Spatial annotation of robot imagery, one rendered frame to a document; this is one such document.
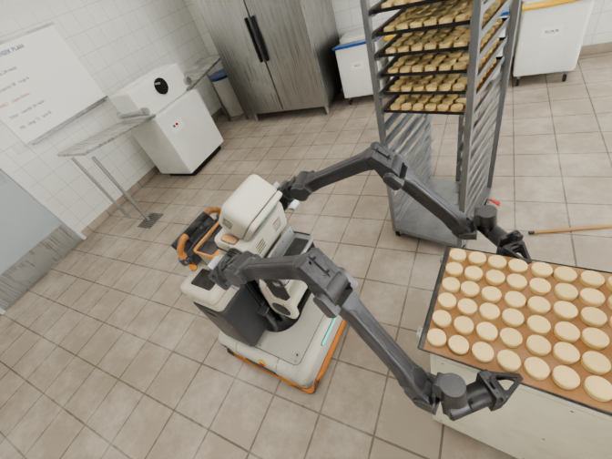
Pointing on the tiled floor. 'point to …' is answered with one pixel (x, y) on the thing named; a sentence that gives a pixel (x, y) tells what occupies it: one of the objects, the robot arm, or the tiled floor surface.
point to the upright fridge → (276, 51)
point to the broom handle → (570, 229)
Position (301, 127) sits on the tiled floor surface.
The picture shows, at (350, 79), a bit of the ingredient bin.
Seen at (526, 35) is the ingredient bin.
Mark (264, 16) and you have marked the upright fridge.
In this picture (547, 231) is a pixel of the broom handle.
